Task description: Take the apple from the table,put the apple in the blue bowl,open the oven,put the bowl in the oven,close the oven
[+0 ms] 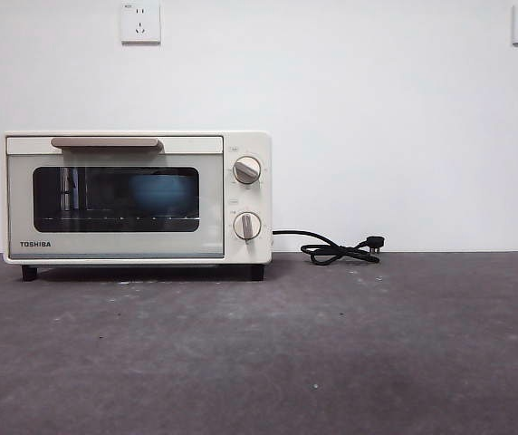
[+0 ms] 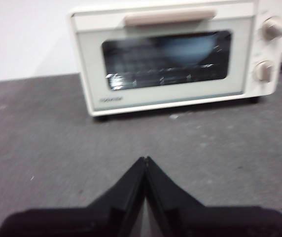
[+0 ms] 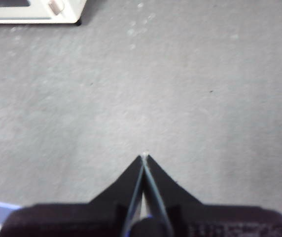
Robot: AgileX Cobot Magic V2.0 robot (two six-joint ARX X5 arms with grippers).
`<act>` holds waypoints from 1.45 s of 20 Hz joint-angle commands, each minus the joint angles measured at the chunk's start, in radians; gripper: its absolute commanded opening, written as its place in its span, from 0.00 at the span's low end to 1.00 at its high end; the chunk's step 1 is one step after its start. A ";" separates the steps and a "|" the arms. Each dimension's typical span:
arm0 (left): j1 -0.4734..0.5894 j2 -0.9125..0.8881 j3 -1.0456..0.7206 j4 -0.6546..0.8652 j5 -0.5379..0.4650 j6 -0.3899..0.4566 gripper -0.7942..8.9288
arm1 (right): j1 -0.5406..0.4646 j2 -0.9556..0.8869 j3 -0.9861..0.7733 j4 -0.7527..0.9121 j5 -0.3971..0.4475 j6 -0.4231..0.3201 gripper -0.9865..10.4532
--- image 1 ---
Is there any metal oven wire rack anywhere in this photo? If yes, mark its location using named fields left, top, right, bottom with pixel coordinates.
left=41, top=213, right=197, bottom=222

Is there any beige oven knob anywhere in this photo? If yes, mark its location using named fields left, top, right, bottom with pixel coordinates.
left=232, top=211, right=263, bottom=244
left=232, top=156, right=263, bottom=186

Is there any blue bowl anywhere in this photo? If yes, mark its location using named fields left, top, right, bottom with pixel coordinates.
left=127, top=173, right=193, bottom=214

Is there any cream toaster oven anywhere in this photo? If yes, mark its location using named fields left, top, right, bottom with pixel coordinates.
left=3, top=130, right=272, bottom=282

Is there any oven door with beige handle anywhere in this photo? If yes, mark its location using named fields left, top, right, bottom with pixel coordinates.
left=5, top=135, right=225, bottom=260

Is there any black power cable with plug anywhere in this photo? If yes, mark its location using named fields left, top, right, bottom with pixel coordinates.
left=271, top=229, right=386, bottom=266

